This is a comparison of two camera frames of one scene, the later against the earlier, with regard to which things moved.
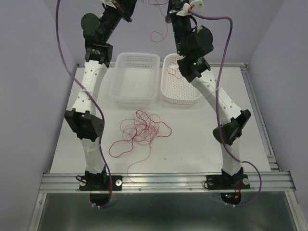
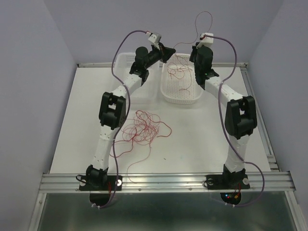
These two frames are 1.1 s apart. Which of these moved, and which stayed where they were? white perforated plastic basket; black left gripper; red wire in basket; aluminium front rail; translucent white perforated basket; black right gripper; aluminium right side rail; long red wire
Moved: black right gripper; black left gripper; long red wire
Stayed: aluminium front rail; red wire in basket; translucent white perforated basket; aluminium right side rail; white perforated plastic basket
